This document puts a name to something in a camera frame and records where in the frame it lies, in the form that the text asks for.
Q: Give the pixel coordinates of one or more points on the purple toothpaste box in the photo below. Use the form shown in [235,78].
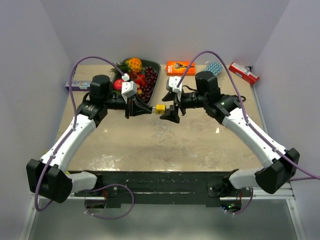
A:
[78,85]

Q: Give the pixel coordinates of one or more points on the toy pineapple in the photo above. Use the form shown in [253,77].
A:
[131,65]

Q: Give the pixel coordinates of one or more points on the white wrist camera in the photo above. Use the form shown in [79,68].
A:
[172,84]
[129,87]

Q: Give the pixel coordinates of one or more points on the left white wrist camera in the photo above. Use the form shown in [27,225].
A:
[129,87]

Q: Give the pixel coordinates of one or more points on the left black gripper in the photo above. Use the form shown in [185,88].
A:
[137,108]

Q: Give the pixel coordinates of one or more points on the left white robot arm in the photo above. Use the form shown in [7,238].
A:
[47,176]

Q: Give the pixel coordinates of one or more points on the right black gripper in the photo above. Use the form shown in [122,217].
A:
[172,115]

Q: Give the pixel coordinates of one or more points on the purple grape bunch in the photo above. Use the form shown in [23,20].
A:
[151,77]

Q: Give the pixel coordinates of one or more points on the small red cherries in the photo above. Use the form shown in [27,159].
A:
[140,80]

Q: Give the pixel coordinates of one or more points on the orange razor box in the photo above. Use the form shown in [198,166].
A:
[177,68]

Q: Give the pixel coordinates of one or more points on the black padlock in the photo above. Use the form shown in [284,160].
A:
[243,98]

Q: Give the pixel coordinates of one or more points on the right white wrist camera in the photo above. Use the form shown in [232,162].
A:
[172,84]

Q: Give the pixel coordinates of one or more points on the red apple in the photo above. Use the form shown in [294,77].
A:
[117,84]

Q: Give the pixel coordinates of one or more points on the yellow padlock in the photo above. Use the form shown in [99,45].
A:
[159,109]

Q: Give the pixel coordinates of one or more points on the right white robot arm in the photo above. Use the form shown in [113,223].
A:
[279,164]

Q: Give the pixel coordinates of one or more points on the red box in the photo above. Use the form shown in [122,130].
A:
[243,73]

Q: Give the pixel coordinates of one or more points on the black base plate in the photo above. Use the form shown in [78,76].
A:
[163,188]

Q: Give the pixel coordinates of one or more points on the dark grey fruit tray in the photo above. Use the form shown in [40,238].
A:
[153,65]

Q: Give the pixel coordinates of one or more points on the blue patterned sponge pack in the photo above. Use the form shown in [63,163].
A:
[215,68]

